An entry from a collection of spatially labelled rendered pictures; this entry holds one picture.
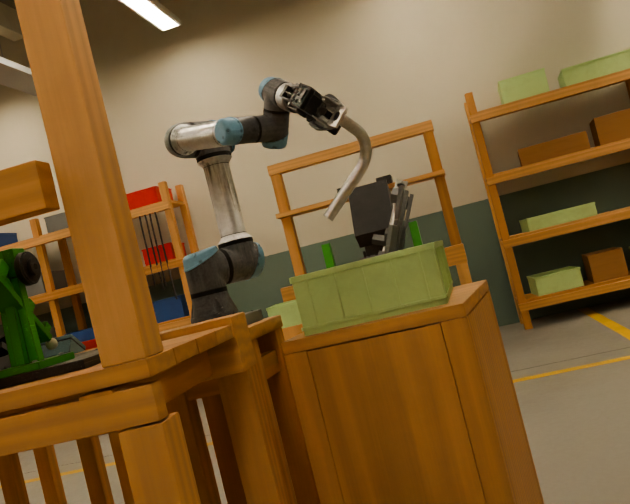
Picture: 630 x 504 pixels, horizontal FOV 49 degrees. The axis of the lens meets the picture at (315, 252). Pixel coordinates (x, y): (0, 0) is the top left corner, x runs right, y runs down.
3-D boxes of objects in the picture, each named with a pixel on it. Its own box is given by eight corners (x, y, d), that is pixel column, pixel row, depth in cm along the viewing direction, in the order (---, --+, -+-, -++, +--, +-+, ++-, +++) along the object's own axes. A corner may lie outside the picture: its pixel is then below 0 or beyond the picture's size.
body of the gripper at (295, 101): (297, 112, 176) (274, 102, 185) (320, 128, 181) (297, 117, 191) (312, 85, 175) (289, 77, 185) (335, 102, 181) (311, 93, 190)
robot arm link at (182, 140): (146, 126, 223) (225, 108, 185) (177, 123, 230) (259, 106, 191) (151, 162, 225) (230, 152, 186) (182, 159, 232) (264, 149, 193)
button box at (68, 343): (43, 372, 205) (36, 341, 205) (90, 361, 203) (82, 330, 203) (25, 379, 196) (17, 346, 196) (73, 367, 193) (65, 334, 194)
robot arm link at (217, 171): (216, 288, 229) (176, 128, 231) (254, 279, 238) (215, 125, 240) (233, 282, 219) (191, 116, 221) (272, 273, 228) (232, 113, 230)
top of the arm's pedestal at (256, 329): (197, 346, 240) (194, 334, 240) (283, 326, 231) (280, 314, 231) (152, 363, 209) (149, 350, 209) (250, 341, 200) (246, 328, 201)
